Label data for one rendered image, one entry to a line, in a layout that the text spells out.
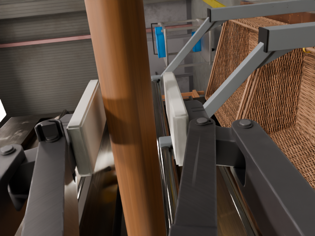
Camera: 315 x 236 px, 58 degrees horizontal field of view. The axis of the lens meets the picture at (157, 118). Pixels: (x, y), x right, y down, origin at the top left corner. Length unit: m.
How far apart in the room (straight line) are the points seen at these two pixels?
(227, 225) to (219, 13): 0.69
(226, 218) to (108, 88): 0.84
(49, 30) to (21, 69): 1.35
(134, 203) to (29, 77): 8.26
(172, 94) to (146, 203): 0.08
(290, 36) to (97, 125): 0.48
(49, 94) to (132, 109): 8.32
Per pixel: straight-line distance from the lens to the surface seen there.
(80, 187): 0.95
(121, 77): 0.15
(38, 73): 8.30
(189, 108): 0.16
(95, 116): 0.17
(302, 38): 0.61
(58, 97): 8.45
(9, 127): 1.93
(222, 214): 0.99
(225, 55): 1.74
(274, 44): 0.59
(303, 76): 1.24
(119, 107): 0.16
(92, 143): 0.16
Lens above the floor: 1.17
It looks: level
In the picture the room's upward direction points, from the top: 96 degrees counter-clockwise
